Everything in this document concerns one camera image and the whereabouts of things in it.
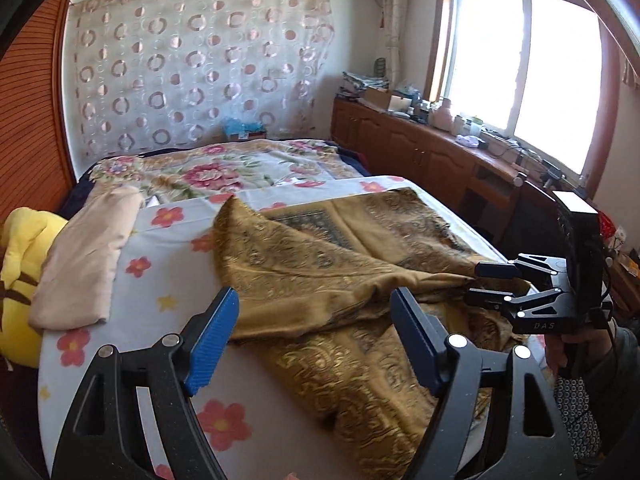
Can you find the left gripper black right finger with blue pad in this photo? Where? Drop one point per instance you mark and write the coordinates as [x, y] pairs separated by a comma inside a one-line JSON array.
[[495, 416]]

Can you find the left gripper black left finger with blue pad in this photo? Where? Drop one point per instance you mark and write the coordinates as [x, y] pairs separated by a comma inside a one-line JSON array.
[[103, 437]]

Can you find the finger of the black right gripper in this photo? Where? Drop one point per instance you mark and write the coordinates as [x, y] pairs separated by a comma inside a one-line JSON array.
[[538, 303], [523, 266]]

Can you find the golden brown patterned cloth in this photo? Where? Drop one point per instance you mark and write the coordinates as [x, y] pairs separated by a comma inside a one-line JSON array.
[[314, 283]]

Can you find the person's right hand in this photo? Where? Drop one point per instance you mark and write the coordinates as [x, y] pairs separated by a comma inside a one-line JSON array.
[[574, 355]]

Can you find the brown wooden sideboard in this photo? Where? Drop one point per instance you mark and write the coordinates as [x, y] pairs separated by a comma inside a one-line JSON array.
[[478, 186]]

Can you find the white flower-print sheet board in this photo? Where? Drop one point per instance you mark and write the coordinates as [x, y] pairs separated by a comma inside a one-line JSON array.
[[161, 281]]

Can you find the beige folded cloth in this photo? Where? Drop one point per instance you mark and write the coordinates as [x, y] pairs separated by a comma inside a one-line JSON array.
[[76, 285]]

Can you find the white bottle on sideboard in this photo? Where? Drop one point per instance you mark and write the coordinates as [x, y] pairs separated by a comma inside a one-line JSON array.
[[442, 118]]

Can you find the yellow plush toy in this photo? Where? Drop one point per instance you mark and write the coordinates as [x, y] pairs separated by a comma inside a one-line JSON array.
[[26, 237]]

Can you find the cardboard box on sideboard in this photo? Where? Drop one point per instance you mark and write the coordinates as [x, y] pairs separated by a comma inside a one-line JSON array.
[[385, 100]]

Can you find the stack of papers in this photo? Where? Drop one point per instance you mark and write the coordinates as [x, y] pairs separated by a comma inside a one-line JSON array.
[[357, 84]]

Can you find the floral quilt on bed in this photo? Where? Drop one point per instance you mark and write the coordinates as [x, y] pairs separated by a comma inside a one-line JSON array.
[[222, 168]]

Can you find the brown wooden wardrobe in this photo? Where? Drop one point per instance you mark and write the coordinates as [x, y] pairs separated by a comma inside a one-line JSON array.
[[36, 171]]

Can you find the blue item in box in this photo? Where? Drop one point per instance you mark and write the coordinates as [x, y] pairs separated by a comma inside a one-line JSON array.
[[235, 130]]

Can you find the white curtain with circles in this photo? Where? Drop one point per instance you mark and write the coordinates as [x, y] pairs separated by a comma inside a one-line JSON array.
[[152, 74]]

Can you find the window with brown frame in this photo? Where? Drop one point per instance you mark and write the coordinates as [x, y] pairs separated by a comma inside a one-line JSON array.
[[545, 73]]

